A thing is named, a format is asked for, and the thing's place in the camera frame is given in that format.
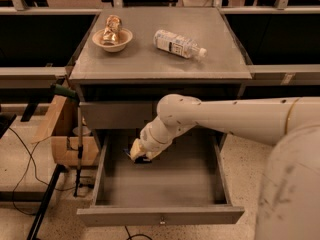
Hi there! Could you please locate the open grey middle drawer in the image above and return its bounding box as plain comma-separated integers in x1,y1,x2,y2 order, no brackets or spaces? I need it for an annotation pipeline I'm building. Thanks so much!
77,128,244,226

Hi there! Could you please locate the black metal stand leg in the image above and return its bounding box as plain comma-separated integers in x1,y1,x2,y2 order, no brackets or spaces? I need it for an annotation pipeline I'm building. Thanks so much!
26,164,65,240

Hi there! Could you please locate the metal railing frame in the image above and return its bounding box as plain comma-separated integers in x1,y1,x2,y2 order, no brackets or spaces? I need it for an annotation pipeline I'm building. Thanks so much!
1,0,319,88

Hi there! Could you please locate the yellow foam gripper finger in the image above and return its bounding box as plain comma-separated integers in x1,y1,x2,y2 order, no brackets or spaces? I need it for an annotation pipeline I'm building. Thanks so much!
129,138,146,161
146,151,160,160

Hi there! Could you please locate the green handled pole tool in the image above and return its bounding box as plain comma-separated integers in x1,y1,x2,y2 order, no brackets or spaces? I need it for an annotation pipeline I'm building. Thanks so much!
50,83,85,198

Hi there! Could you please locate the grey drawer cabinet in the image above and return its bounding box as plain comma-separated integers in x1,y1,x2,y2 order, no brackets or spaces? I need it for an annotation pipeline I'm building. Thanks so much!
71,7,250,226

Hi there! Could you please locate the cardboard box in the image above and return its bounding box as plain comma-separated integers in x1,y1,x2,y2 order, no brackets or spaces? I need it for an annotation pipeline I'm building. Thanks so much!
32,94,100,167

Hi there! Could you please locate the closed grey top drawer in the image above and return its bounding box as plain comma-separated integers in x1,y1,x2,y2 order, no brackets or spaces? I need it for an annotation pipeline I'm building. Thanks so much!
80,101,156,130

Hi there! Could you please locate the clear plastic water bottle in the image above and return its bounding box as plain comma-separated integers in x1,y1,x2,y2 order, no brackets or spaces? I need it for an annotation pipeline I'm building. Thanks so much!
153,29,207,59

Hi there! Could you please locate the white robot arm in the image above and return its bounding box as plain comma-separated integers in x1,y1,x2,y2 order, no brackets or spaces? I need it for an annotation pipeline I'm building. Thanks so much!
130,94,320,240

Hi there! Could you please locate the beige bowl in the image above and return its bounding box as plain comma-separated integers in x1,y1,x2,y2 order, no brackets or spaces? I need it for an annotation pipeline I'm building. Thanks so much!
91,28,134,54

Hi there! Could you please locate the crushed gold can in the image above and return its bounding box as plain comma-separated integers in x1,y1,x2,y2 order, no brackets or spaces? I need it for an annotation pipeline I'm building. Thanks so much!
102,15,122,45

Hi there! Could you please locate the black floor cable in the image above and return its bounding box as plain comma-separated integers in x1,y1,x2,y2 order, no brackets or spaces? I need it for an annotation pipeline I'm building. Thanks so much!
7,127,78,217

